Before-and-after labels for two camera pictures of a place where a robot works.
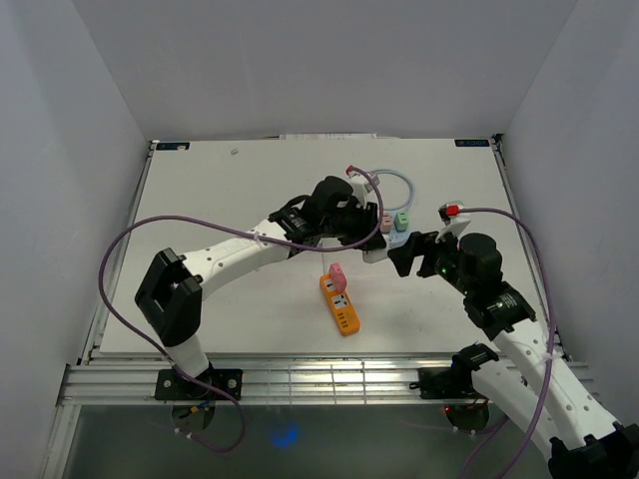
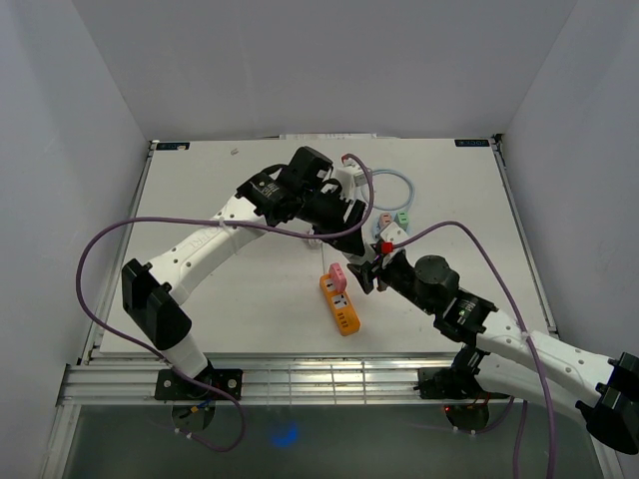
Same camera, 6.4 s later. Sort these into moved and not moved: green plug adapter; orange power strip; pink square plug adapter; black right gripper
Moved: black right gripper
Not moved: green plug adapter; pink square plug adapter; orange power strip
